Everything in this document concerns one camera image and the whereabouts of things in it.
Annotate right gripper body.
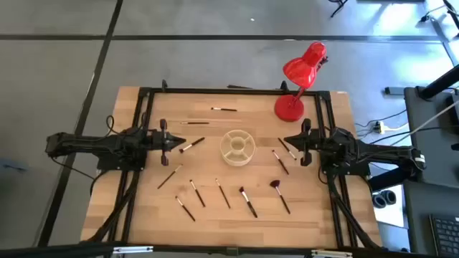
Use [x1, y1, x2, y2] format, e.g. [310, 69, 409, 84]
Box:
[300, 118, 329, 167]

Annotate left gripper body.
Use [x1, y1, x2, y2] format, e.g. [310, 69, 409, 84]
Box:
[147, 118, 174, 167]

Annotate thick black makeup brush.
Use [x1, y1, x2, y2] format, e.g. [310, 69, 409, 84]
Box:
[179, 136, 206, 154]

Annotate fan makeup brush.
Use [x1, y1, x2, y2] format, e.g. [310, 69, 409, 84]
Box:
[269, 179, 291, 215]

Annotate fluffy-head makeup brush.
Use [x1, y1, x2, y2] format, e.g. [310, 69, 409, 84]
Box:
[238, 186, 259, 219]

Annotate red desk lamp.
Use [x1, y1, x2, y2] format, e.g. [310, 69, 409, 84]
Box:
[274, 42, 329, 123]

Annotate white round brush organizer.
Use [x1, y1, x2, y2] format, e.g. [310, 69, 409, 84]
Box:
[219, 129, 257, 168]

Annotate black table leg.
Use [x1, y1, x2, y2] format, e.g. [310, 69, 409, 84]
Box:
[369, 166, 420, 193]

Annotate black headphones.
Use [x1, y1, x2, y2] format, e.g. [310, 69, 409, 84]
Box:
[372, 189, 397, 210]

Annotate white paper sheet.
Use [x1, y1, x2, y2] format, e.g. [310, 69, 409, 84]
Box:
[372, 183, 405, 229]

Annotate grey desk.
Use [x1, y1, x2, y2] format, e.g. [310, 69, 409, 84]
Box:
[403, 85, 459, 189]

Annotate dark desk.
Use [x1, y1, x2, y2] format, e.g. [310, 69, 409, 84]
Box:
[402, 178, 459, 257]

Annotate black chair base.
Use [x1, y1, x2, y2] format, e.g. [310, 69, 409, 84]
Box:
[328, 0, 349, 19]

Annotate black pole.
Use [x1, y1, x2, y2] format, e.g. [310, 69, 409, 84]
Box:
[417, 64, 459, 101]

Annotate black rig bar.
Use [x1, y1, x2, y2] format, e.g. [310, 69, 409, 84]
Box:
[0, 242, 459, 258]

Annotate black keyboard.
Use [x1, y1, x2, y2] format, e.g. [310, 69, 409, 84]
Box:
[428, 213, 459, 257]

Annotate black aluminium table frame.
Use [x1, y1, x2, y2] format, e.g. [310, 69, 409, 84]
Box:
[107, 87, 359, 249]

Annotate black cable bundle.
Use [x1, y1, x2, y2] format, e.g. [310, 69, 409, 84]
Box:
[84, 171, 141, 244]
[326, 174, 383, 251]

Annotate white cable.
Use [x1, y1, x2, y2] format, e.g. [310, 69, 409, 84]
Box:
[389, 100, 459, 148]

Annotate silver metal bracket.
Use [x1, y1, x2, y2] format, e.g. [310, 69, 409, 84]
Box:
[311, 249, 353, 258]
[112, 245, 154, 255]

